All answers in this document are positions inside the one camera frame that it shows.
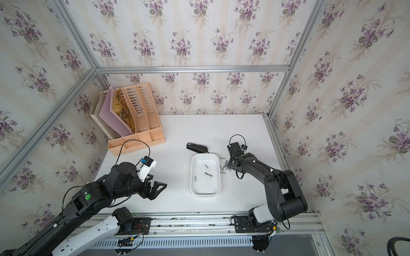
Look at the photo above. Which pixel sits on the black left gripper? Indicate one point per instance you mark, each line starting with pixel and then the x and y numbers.
pixel 146 193

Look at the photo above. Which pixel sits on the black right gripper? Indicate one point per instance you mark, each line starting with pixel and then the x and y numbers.
pixel 229 162

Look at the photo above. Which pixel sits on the white plastic storage box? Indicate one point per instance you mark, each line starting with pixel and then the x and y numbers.
pixel 205 175

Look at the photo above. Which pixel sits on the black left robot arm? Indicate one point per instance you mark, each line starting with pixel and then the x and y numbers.
pixel 122 181

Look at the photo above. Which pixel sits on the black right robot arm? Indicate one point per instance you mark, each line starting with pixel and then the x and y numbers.
pixel 284 197

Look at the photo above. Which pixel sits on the black stapler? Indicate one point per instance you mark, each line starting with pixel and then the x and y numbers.
pixel 200 149

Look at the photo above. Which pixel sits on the peach plastic desk organizer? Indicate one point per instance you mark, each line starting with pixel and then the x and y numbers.
pixel 136 106

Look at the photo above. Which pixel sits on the beige file folder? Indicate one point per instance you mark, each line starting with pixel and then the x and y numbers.
pixel 95 109

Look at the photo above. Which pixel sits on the purple folder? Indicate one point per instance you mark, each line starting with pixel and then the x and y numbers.
pixel 111 118

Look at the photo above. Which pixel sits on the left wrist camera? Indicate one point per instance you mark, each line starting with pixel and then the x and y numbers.
pixel 147 164

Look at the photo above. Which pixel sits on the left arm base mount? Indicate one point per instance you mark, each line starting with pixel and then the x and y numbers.
pixel 133 225

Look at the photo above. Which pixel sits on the aluminium front rail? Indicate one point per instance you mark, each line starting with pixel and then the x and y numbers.
pixel 186 230

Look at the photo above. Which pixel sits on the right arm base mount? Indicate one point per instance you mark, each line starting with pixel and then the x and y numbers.
pixel 254 224

